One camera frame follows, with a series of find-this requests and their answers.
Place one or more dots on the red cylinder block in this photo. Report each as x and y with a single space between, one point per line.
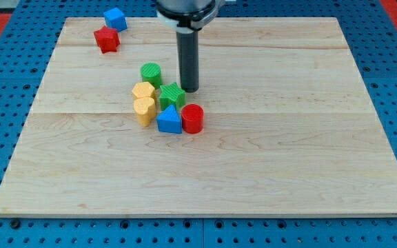
192 117

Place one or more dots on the blue cube block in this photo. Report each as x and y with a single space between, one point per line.
115 18

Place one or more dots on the green star block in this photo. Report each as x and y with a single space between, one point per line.
172 94

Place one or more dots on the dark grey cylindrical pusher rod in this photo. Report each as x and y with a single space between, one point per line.
188 56

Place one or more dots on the red star block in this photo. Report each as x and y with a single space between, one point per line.
107 39

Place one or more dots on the yellow heart block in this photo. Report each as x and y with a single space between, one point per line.
145 109

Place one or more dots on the blue triangle block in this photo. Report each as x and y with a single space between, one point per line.
169 121

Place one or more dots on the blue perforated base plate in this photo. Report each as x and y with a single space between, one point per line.
26 46

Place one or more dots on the yellow hexagon block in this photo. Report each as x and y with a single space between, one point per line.
143 90

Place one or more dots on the green cylinder block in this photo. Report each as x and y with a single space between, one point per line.
151 73

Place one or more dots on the light wooden board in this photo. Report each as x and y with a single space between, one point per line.
289 129

